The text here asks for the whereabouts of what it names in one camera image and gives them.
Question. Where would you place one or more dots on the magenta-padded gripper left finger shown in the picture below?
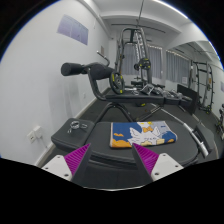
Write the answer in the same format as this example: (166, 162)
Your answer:
(77, 158)

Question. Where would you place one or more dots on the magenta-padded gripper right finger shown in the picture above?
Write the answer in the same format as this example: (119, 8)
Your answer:
(146, 158)

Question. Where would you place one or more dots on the blue yellow cartoon print towel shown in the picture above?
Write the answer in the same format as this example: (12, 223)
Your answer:
(140, 135)

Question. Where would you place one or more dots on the black padded flat bench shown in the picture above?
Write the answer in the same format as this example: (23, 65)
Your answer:
(100, 140)

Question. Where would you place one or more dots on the silver barbell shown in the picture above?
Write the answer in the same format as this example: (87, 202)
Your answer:
(196, 138)

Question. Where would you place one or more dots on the black bench with roller pads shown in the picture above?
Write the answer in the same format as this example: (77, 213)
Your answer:
(133, 97)

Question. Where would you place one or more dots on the black yellow weight plate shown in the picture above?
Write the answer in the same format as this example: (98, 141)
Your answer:
(144, 63)
(117, 83)

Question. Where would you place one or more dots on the dark squat rack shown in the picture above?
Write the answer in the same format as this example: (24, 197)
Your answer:
(208, 86)

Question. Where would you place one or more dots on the grey window curtain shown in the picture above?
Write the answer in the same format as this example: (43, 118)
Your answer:
(155, 63)
(178, 68)

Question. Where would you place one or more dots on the grey power rack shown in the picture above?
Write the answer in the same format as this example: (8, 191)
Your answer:
(144, 43)

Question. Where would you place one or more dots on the long ceiling light strip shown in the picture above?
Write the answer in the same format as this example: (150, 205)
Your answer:
(171, 7)

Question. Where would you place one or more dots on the white wall outlet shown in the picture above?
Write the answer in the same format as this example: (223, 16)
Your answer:
(34, 134)

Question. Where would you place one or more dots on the small purple wall poster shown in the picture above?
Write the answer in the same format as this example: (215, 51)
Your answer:
(222, 86)

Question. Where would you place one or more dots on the pale purple wall poster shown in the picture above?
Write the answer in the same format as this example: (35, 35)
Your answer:
(72, 29)

